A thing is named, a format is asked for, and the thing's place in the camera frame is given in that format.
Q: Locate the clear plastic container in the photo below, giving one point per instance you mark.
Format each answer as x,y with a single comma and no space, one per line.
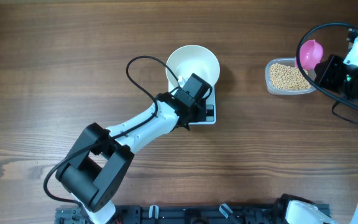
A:
275,91

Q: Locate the pink plastic scoop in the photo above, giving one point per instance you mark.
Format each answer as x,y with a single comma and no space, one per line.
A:
311,53

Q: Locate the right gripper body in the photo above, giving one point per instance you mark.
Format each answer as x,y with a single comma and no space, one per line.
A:
335,75

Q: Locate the white digital kitchen scale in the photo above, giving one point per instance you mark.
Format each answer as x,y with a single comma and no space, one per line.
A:
208,112

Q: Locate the white bowl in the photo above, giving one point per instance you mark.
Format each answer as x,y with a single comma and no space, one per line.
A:
191,59

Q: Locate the pile of soybeans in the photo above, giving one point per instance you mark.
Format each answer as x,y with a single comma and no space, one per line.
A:
286,77

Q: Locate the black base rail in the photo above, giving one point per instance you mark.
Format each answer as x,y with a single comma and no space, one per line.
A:
258,214

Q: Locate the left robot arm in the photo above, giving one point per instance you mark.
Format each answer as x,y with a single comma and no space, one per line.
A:
99,159

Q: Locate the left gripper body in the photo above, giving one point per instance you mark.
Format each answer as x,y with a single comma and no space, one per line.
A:
199,111

